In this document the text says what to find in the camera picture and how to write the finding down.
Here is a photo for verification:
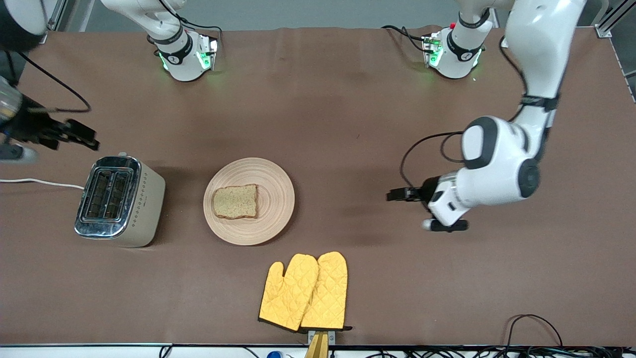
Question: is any black left arm base cable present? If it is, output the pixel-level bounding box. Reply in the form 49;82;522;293
382;24;429;53

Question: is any silver aluminium frame profile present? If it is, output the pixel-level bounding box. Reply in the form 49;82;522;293
595;0;636;39
47;0;76;31

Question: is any beige chrome toaster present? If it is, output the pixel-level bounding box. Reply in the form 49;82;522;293
75;152;166;248

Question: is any tangle of black cables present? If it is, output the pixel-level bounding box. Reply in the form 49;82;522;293
368;346;636;358

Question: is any brown toast slice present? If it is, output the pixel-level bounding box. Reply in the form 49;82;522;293
212;184;259;220

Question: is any yellow quilted oven mitt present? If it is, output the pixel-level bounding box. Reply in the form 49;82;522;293
258;254;319;333
300;251;353;332

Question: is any black looped cable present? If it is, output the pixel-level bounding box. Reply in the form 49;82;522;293
506;314;564;349

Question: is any white toaster power cord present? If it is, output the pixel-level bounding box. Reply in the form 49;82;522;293
0;178;85;190

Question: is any round wooden plate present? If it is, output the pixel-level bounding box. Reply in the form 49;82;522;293
204;158;296;246

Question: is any black right arm base cable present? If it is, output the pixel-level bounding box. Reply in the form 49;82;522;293
171;12;225;34

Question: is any black arm base cable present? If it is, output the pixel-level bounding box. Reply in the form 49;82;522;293
171;12;225;34
382;24;429;53

